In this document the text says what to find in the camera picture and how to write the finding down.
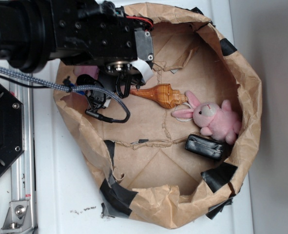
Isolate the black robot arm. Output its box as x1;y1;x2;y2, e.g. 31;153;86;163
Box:
0;0;154;88

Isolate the aluminium extrusion rail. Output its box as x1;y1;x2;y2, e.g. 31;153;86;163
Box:
0;83;38;234

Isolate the brown paper bag tray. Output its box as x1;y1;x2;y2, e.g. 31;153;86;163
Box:
54;3;262;229

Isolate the black taped block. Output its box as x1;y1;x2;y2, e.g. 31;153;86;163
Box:
185;134;226;161

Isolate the white plastic bin lid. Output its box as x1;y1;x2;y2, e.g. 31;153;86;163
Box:
33;0;254;234

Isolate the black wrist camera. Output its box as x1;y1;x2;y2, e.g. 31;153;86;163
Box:
77;74;111;113

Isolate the pink plush bunny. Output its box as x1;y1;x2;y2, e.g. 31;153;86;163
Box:
172;91;242;145

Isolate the orange conch shell toy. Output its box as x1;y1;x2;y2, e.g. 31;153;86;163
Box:
130;84;188;109

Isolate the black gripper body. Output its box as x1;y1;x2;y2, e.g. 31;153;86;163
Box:
98;59;154;98

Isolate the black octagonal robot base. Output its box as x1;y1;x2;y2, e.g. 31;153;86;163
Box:
0;84;23;177

